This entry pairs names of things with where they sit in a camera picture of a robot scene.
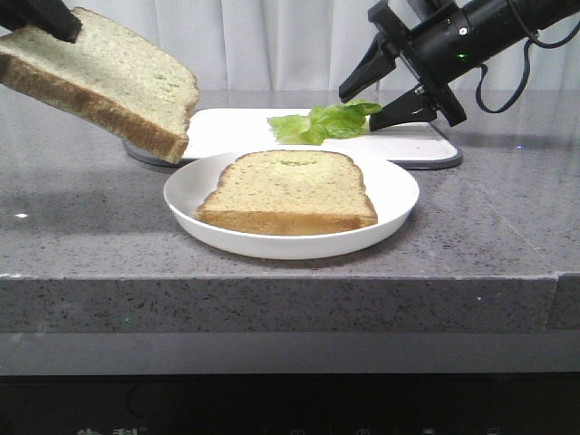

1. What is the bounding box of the white curtain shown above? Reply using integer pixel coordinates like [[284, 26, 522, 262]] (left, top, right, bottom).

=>
[[63, 0, 579, 92]]

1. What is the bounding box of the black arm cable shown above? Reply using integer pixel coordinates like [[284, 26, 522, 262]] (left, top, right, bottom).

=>
[[475, 0, 580, 114]]

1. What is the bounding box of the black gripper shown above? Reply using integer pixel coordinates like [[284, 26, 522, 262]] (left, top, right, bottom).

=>
[[339, 1, 474, 131]]

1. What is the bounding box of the green lettuce leaf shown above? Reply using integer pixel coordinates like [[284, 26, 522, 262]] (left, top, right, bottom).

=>
[[267, 99, 382, 145]]

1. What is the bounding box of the bread slice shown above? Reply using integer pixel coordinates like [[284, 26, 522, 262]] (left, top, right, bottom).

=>
[[1, 7, 199, 163], [194, 150, 378, 236]]

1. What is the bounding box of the white round plate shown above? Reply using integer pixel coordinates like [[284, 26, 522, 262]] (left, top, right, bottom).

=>
[[163, 147, 420, 260]]

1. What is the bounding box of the white cutting board grey rim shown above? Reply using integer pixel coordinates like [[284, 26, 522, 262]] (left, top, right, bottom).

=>
[[121, 107, 464, 171]]

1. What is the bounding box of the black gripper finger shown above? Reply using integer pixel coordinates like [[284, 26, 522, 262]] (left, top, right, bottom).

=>
[[1, 0, 82, 43]]

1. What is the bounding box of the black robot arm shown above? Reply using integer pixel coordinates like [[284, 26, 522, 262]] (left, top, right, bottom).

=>
[[339, 0, 579, 131]]

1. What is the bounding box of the black appliance front panel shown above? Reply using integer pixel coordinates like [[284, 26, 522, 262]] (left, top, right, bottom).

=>
[[1, 373, 579, 434]]

